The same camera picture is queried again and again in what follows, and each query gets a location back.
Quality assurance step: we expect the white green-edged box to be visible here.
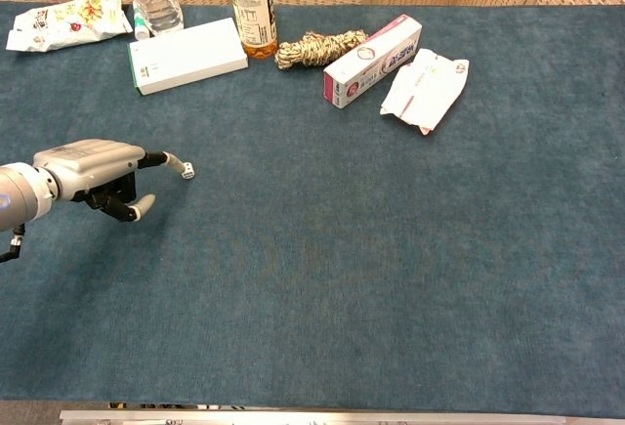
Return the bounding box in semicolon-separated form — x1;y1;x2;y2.
127;17;250;97

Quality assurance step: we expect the teal felt table cloth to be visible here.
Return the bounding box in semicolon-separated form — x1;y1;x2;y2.
0;1;625;420

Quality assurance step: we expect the amber tea bottle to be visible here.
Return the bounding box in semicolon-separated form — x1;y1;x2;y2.
227;0;279;61

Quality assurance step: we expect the small green white tube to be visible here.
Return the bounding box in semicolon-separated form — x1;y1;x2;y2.
132;3;150;42

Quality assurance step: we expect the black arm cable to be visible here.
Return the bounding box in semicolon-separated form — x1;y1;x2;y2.
0;223;26;264

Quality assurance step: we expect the bundled beige rope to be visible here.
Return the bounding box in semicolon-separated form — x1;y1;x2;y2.
273;29;368;71

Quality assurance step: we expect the white crumpled wrapper packet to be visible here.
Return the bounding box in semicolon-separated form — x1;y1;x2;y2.
379;47;471;137

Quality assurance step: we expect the silver metal rail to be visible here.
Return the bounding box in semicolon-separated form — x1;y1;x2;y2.
59;409;567;425

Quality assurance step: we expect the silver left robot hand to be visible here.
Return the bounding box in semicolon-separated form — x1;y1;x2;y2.
32;139;186;223

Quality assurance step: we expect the floral snack bag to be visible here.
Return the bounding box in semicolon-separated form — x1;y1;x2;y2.
5;0;134;53

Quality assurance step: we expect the pink white toothpaste box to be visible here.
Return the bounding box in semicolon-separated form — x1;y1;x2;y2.
323;14;423;109

